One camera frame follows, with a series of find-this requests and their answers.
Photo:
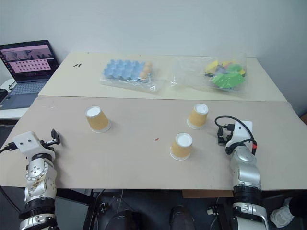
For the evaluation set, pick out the white crumpled bag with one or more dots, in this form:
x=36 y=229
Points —
x=281 y=215

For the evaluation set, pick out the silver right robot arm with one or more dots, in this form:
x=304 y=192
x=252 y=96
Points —
x=245 y=167

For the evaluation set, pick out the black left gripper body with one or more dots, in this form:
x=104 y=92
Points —
x=44 y=143

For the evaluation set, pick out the dark rounded shape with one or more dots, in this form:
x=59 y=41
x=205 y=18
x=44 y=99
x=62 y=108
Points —
x=181 y=218
x=123 y=220

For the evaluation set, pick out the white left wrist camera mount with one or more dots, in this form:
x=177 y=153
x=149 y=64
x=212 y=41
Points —
x=26 y=142

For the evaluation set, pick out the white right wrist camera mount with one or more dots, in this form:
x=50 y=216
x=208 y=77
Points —
x=241 y=133

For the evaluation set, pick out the small yellow block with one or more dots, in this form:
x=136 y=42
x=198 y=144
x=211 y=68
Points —
x=226 y=64

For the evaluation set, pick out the large yellow block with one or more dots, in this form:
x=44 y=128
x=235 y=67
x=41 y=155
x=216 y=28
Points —
x=212 y=65

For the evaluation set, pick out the grey laptop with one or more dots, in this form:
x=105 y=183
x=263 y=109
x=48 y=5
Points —
x=26 y=72

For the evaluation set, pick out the brown paper cup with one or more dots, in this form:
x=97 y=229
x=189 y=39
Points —
x=198 y=116
x=181 y=146
x=97 y=119

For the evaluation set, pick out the small green block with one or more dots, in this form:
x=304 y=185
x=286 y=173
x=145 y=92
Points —
x=234 y=68

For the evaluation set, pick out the purple block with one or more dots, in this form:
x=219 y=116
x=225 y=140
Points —
x=221 y=70

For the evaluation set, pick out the clear plastic bag with blocks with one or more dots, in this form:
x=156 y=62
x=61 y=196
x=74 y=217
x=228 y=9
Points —
x=187 y=74

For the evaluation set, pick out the brown egg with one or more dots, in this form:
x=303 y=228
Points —
x=144 y=74
x=147 y=70
x=149 y=64

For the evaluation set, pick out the blue egg tray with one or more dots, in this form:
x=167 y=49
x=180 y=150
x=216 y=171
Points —
x=122 y=69

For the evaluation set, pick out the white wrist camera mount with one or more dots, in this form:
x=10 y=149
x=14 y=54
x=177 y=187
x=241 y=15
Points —
x=26 y=142
x=241 y=133

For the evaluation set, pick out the black table frame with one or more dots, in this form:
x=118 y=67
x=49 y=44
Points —
x=79 y=198

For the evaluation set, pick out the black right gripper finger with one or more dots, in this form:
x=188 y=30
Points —
x=219 y=132
x=227 y=135

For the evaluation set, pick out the large green block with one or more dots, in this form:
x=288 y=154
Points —
x=227 y=80

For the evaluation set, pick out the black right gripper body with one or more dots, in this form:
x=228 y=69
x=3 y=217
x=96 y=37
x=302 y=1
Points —
x=225 y=138

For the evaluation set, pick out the clear plastic bag with tray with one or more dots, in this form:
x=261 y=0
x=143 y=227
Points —
x=134 y=85

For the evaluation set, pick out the black device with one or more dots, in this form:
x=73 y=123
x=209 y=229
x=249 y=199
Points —
x=3 y=95

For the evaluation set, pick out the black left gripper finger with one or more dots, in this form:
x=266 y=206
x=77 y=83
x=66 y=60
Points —
x=54 y=133
x=57 y=141

